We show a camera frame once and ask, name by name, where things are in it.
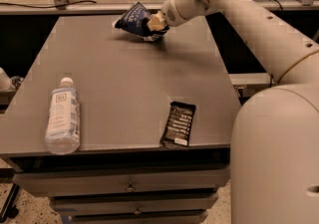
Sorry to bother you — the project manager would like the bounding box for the middle drawer knob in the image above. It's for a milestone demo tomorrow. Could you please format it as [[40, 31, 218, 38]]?
[[134, 207, 143, 215]]

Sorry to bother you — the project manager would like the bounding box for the drawer knob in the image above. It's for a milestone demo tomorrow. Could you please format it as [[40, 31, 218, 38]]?
[[134, 207, 143, 215], [126, 182, 136, 193]]

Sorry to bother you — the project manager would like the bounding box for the top drawer knob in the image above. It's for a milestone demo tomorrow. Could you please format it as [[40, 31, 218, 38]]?
[[126, 182, 136, 193]]

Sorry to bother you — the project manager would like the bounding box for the blue chip bag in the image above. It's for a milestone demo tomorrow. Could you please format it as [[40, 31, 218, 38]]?
[[112, 2, 169, 42]]

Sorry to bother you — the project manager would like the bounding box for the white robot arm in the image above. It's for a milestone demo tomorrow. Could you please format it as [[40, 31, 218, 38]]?
[[148, 0, 319, 224]]

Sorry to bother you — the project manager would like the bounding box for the white object at left edge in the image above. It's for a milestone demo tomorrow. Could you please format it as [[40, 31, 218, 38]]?
[[0, 68, 12, 92]]

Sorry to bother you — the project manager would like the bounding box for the grey drawer cabinet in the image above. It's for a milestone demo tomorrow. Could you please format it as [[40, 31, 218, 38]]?
[[0, 16, 240, 224]]

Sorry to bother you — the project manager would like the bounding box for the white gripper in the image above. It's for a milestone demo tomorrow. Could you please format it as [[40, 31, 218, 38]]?
[[147, 0, 186, 31]]

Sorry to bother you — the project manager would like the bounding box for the grey metal frame rail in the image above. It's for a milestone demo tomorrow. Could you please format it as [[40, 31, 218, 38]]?
[[0, 0, 319, 15]]

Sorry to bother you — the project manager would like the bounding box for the black stand leg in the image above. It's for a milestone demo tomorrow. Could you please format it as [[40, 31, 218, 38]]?
[[0, 184, 20, 224]]

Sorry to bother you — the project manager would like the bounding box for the black snack bar wrapper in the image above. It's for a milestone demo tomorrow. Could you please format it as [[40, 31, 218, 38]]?
[[159, 102, 196, 148]]

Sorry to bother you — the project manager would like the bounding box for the black cable on rail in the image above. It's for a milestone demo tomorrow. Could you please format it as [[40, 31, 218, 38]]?
[[0, 0, 98, 10]]

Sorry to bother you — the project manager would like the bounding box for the clear plastic water bottle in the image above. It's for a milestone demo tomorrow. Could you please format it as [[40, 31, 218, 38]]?
[[45, 78, 80, 155]]

